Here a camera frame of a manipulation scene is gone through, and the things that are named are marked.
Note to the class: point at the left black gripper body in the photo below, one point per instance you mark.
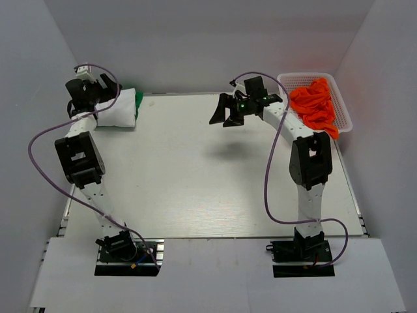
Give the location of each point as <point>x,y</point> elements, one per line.
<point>100,90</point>

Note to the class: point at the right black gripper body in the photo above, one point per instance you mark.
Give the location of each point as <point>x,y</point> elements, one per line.
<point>232,107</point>

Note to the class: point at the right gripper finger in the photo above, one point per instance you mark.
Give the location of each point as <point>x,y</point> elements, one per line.
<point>224,102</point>
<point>234,120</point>

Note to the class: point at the white t shirt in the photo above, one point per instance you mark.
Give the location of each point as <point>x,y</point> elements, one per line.
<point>117,109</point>

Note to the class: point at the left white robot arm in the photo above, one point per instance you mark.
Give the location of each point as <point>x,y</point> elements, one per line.
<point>81,161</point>

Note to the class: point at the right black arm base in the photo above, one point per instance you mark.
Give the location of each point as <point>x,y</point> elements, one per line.
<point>288,263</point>

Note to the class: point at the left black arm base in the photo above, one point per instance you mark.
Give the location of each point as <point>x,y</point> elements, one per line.
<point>137,263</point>

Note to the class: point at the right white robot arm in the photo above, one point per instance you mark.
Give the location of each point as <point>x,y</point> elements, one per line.
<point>310,160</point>

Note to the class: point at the folded green t shirt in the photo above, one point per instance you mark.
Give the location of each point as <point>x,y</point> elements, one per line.
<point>138,104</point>

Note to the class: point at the crumpled orange t shirt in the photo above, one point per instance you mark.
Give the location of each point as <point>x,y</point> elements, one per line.
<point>313,104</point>

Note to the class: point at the white plastic basket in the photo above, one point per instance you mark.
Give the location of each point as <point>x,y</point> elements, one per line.
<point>291,81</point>

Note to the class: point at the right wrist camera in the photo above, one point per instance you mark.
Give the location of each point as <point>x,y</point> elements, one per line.
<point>255,88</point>

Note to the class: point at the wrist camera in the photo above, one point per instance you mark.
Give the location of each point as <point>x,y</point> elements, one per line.
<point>255,88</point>
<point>85,73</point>

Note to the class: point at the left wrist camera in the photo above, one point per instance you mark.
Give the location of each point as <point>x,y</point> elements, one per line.
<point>85,73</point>

